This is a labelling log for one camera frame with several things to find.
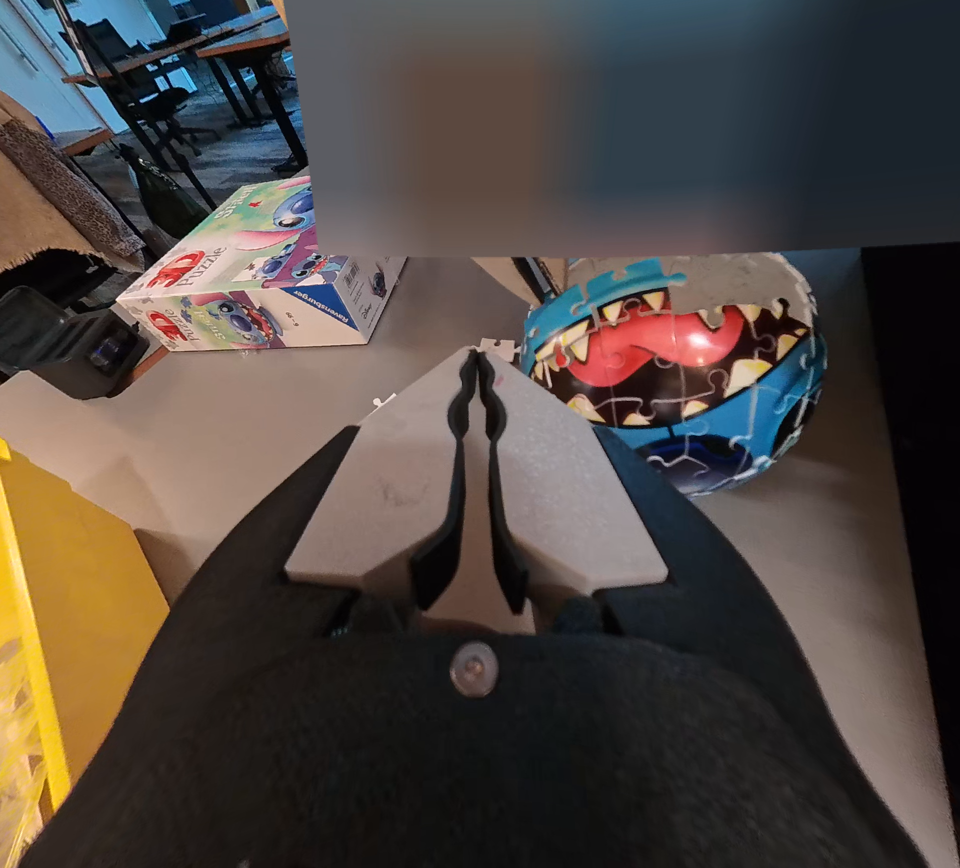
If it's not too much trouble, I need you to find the blue puzzle ball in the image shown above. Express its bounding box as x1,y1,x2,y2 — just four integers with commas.
521,253,828,498

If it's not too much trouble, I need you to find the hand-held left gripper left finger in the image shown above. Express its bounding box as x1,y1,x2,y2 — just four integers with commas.
283,348,480,613

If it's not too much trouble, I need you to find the beige fuzzy blanket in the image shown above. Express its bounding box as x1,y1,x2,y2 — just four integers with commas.
0,92,147,277

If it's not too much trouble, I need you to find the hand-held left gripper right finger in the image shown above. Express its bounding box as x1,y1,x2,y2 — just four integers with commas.
478,352,670,616

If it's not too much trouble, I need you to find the black label printer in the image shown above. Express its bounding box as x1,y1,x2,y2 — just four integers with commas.
0,285,151,400

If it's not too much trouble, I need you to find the yellow plastic bin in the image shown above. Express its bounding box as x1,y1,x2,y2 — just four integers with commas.
0,437,170,850

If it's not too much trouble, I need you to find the printed puzzle box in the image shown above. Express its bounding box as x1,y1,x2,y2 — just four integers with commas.
116,174,410,353

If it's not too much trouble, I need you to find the wooden office desk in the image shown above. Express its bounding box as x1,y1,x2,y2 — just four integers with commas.
63,6,297,209

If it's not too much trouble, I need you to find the black office chair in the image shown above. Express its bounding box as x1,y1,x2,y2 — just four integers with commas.
75,21,204,157

